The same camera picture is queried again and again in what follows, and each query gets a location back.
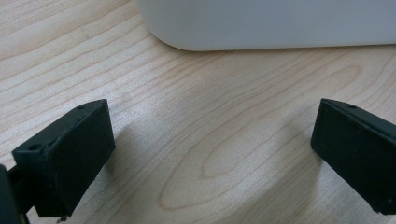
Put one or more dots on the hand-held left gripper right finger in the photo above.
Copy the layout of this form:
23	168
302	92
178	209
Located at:
358	149

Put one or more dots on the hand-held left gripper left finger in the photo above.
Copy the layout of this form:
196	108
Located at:
67	158

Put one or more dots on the white plastic container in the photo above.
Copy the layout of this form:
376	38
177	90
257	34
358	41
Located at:
267	21

